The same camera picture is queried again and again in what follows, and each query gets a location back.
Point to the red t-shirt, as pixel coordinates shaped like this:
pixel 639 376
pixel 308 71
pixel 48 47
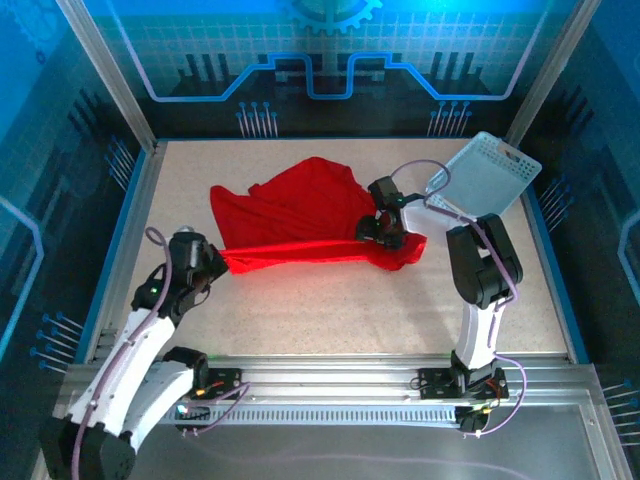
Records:
pixel 300 210

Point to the white perforated plastic basket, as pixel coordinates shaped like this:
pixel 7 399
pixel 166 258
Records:
pixel 490 175

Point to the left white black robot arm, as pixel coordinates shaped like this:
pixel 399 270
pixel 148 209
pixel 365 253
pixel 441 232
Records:
pixel 125 365

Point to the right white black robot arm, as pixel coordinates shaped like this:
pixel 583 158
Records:
pixel 475 330

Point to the left small controller board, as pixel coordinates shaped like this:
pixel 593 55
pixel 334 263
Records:
pixel 192 412

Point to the small controller board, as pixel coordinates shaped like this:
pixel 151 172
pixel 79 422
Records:
pixel 192 412
pixel 472 421

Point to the grey steel sheet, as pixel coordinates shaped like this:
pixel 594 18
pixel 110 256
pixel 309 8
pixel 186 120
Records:
pixel 350 440

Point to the right small controller board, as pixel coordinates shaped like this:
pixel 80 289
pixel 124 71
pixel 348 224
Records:
pixel 472 421

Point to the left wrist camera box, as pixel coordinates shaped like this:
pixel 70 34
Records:
pixel 186 229

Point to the aluminium side rail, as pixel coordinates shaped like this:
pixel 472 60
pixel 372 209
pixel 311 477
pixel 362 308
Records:
pixel 140 210

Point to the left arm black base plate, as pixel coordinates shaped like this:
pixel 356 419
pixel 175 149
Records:
pixel 227 382

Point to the aluminium mounting rail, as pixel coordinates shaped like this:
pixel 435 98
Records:
pixel 325 375

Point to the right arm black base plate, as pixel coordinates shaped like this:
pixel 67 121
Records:
pixel 432 382

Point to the left aluminium frame post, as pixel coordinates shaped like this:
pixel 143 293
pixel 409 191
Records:
pixel 115 85

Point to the aluminium frame post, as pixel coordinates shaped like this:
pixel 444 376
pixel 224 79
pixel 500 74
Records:
pixel 115 85
pixel 545 75

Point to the right aluminium frame post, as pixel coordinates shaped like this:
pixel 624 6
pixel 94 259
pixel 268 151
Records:
pixel 545 75

